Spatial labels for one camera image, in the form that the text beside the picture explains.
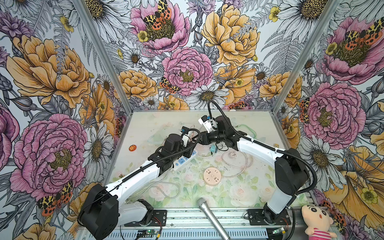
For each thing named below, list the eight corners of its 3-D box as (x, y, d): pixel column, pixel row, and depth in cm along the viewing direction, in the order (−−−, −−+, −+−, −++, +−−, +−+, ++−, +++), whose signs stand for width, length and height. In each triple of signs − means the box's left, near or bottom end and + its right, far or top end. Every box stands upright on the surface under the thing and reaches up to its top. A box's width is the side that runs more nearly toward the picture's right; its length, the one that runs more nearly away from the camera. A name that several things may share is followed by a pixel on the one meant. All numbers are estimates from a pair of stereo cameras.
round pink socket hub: (203, 186, 86) (203, 184, 84) (203, 169, 93) (203, 167, 91) (221, 186, 86) (222, 184, 84) (219, 169, 93) (220, 167, 91)
